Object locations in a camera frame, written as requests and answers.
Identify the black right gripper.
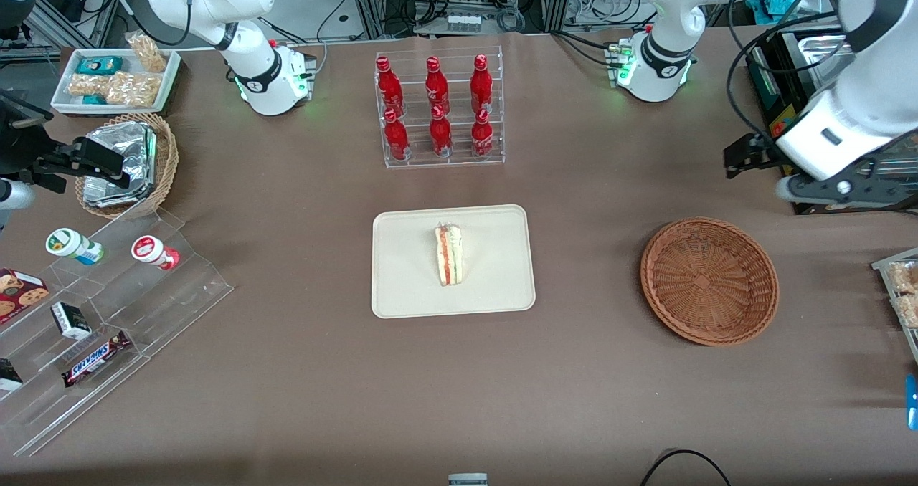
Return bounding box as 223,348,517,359
0,88,132,190

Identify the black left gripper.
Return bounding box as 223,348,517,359
723,133,918,210

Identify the triangle sandwich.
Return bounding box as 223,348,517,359
433,221,466,287

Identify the white rectangular snack tray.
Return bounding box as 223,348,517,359
50,47,183,117

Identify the light deep wicker basket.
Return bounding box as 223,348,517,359
75,112,180,221

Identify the brown round wicker basket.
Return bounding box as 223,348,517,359
640,217,780,347

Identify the clear tray with snacks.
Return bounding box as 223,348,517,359
870,247,918,366

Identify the beige plastic tray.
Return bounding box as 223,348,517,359
371,204,537,320

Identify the silver foil wrapped packet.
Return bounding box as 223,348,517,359
82,120,159,209

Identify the black metal box appliance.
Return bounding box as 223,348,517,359
744,26,918,216

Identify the clear bag of puffed snacks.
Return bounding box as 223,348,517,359
67,74,113,99
125,31,168,74
105,71,163,109

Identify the green lid yogurt cup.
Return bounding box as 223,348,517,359
45,227,105,267

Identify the red lid yogurt cup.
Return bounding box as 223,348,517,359
131,234,181,272

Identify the red cookie box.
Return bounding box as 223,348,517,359
0,267,52,326

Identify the clear acrylic stepped shelf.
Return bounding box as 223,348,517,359
0,206,235,459

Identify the snickers chocolate bar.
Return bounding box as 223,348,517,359
61,330,133,389

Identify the red cola bottle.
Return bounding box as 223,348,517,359
425,56,450,115
383,108,412,162
470,108,496,160
429,105,455,159
470,54,495,115
376,55,405,118

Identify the clear acrylic bottle rack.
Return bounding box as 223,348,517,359
374,45,506,170

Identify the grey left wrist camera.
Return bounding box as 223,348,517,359
774,173,816,205

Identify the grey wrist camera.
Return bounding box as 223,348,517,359
774,173,816,205
0,178,36,212

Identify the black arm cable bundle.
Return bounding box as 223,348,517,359
724,0,861,146

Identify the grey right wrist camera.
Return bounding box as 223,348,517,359
0,178,36,212

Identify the black cable loop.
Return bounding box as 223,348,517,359
639,448,733,486

